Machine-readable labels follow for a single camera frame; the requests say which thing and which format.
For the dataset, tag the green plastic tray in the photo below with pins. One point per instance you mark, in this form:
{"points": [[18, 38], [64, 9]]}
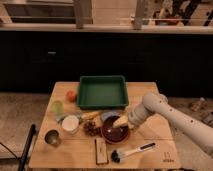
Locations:
{"points": [[102, 92]]}

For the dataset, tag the yellow corn cob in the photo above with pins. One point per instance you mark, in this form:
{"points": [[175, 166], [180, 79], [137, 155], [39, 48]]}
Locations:
{"points": [[89, 115]]}

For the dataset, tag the dark red bowl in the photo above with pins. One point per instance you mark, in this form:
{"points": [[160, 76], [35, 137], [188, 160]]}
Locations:
{"points": [[114, 135]]}

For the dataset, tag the pine cone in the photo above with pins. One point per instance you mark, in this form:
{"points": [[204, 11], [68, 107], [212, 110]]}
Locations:
{"points": [[91, 129]]}

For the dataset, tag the orange fruit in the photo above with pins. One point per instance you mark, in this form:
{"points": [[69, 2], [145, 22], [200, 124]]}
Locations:
{"points": [[71, 96]]}

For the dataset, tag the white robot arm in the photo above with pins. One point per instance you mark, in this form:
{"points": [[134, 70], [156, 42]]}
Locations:
{"points": [[155, 103]]}

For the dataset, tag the black chair frame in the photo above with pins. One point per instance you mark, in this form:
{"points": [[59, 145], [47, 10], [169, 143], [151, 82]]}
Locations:
{"points": [[31, 133]]}

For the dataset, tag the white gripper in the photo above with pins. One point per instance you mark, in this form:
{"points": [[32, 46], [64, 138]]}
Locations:
{"points": [[137, 116]]}

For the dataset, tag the wooden block brush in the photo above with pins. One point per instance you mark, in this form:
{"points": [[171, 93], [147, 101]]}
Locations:
{"points": [[101, 151]]}

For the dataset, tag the white cup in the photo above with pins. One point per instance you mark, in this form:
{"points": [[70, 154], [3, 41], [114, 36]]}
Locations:
{"points": [[70, 124]]}

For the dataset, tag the green translucent cup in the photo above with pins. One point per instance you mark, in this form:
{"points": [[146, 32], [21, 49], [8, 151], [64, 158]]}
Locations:
{"points": [[57, 107]]}

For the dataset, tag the blue sponge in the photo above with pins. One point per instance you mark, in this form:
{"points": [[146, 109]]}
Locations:
{"points": [[108, 114]]}

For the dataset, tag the metal cup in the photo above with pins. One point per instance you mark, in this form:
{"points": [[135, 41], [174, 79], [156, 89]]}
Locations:
{"points": [[52, 138]]}

